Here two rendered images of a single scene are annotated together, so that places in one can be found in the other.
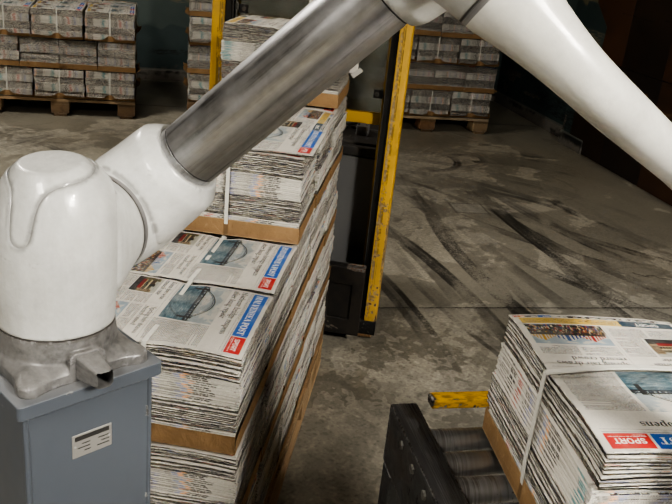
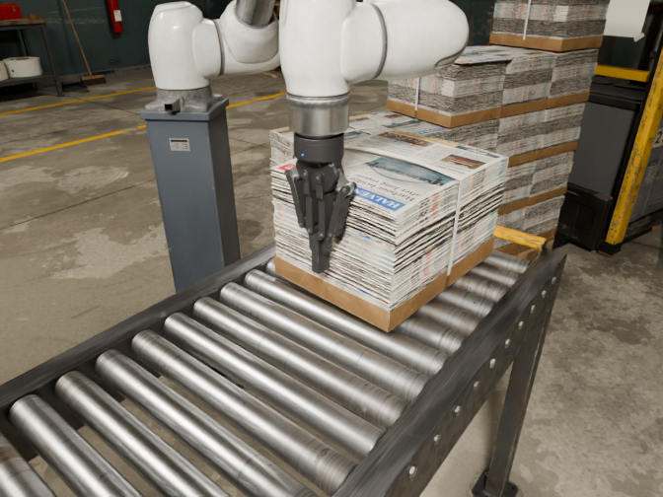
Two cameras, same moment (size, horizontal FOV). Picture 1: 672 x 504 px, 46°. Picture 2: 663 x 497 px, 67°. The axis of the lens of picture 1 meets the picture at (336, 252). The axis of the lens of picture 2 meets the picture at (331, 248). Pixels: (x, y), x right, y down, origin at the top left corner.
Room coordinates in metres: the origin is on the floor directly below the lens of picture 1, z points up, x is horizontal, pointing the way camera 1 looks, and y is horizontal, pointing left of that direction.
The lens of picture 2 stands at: (0.36, -1.09, 1.33)
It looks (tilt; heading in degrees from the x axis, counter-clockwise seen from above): 29 degrees down; 52
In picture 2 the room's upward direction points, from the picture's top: straight up
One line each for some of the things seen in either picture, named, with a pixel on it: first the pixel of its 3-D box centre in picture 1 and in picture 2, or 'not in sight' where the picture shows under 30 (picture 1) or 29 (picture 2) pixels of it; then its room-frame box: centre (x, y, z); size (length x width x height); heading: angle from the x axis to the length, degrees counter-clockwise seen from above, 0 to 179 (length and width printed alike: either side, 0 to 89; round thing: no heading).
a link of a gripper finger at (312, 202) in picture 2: not in sight; (313, 200); (0.79, -0.49, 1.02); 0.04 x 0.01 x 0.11; 14
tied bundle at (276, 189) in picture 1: (239, 178); (443, 86); (2.02, 0.27, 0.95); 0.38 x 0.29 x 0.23; 86
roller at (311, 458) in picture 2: not in sight; (229, 401); (0.58, -0.57, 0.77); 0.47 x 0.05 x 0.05; 104
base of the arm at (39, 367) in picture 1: (64, 339); (182, 96); (0.94, 0.35, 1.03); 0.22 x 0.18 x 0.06; 46
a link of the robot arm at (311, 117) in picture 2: not in sight; (318, 112); (0.80, -0.51, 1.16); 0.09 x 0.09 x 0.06
